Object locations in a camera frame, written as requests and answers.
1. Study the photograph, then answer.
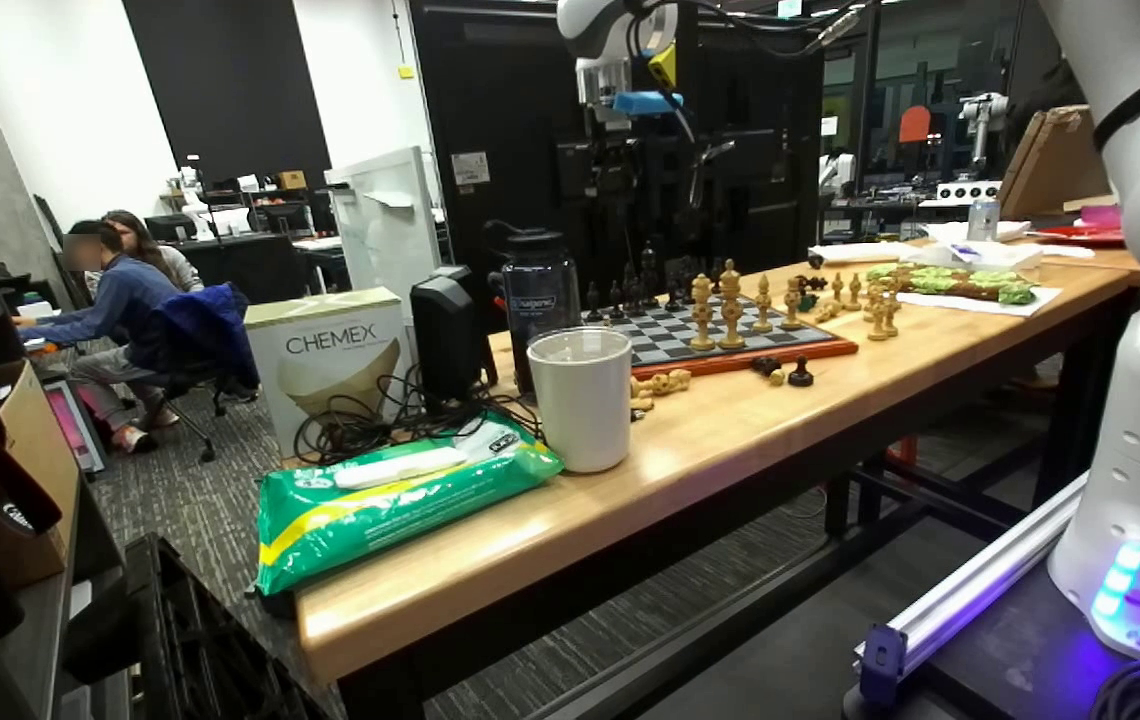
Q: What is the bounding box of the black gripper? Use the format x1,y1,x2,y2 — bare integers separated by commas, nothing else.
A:
587,119,691,228

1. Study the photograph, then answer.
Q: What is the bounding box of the green brown patterned mat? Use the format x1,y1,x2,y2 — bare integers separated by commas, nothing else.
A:
904,258,1041,310

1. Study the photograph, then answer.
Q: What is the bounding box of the white paper cup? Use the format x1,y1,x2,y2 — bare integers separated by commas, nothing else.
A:
524,322,635,479

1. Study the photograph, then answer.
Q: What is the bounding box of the silver can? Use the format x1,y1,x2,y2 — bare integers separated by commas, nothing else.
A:
962,197,1003,244

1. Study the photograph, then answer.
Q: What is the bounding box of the black plastic crate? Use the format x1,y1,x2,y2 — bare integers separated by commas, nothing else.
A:
60,531,335,720

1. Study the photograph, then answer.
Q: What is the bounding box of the black white chessboard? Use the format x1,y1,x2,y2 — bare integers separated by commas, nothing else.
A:
587,297,864,378

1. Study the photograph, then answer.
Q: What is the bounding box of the pink magazine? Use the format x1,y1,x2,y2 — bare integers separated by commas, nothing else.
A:
45,377,108,479

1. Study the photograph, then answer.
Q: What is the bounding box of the red flat tray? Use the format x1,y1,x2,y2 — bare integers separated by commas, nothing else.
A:
1031,197,1128,251

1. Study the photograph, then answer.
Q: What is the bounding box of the person in blue sweater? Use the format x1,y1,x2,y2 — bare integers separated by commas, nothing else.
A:
10,216,221,454

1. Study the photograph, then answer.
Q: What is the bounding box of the brown cardboard sheet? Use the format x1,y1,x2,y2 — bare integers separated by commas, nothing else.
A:
995,98,1111,225

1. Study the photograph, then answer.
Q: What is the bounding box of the black table frame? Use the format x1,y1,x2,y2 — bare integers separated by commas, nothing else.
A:
324,283,1140,720

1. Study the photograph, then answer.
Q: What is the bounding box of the tangled black power cord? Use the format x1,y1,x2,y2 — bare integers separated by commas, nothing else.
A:
286,371,420,465

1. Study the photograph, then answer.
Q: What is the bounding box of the dark water bottle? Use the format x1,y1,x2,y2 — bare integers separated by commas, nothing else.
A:
494,228,587,398

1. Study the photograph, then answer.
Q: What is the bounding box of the white Chemex box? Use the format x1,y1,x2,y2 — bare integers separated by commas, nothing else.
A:
238,283,423,458

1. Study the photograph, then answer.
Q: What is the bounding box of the aluminium rail blue bracket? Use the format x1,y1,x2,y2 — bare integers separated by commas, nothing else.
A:
855,472,1091,708

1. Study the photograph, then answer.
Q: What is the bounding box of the white plastic tray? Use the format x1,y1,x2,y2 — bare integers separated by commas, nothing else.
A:
805,216,1098,271

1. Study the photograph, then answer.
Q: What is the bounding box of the brown shelf unit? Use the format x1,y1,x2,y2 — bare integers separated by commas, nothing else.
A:
0,330,88,720

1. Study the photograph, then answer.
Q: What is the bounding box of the yellow triangular flag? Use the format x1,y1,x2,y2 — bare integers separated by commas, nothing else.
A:
645,36,684,94

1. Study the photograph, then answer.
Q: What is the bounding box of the white paper sign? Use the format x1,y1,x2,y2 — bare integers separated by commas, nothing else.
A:
446,149,494,190

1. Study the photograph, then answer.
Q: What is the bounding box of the long-haired person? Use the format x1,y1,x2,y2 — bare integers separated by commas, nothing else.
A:
97,207,207,301

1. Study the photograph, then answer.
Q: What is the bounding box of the blue jacket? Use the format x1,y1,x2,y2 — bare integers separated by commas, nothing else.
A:
143,278,262,405

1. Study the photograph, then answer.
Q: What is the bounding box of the black coffee grinder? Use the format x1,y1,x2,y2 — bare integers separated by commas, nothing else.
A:
406,264,487,425

